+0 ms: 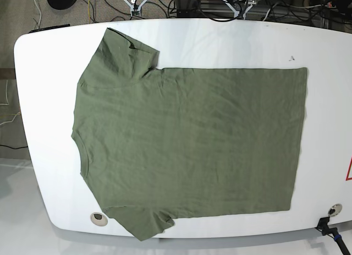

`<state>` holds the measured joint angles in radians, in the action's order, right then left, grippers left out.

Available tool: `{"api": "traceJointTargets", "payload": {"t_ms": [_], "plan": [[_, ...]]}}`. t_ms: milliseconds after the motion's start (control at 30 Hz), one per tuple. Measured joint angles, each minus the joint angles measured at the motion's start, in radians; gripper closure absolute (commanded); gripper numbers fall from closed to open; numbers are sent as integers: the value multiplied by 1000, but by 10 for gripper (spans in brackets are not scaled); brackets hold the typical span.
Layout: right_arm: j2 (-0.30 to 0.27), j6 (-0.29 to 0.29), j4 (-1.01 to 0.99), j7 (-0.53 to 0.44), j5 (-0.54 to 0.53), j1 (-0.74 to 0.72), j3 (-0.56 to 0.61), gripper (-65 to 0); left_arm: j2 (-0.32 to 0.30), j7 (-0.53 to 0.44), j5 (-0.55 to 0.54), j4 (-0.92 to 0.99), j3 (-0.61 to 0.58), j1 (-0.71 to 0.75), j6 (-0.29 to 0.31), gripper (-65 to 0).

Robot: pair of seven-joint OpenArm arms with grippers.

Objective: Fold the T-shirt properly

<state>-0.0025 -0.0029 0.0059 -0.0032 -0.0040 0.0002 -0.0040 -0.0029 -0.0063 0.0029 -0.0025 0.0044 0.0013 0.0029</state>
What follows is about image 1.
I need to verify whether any olive green T-shirt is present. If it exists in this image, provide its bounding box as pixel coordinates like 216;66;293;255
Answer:
71;28;308;241

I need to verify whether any black flat bar table edge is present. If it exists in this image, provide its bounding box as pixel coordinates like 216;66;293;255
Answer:
28;24;70;34

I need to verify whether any red warning triangle sticker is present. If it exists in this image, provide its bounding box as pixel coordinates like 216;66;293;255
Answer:
345;159;352;181

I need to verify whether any left table cable grommet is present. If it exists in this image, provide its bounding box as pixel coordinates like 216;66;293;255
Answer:
90;213;108;227

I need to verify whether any table cable grommet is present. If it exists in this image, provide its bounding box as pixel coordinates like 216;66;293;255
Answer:
90;213;108;227
328;203;343;217

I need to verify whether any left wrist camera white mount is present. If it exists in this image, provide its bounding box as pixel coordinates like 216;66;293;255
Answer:
222;0;257;21

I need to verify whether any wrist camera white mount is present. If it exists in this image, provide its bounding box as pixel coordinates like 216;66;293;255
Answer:
123;0;148;17
222;0;257;21

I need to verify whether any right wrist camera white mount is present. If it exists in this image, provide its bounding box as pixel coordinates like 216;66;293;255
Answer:
123;0;148;17

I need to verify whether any yellow cable on floor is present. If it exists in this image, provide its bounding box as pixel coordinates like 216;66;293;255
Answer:
87;0;96;23

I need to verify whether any black clamp with cable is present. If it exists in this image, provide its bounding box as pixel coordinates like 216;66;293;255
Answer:
315;217;351;255

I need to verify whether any right table cable grommet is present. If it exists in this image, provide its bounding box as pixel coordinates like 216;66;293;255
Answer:
328;203;343;217

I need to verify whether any white cable on floor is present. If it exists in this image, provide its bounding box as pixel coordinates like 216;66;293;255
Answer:
34;0;42;30

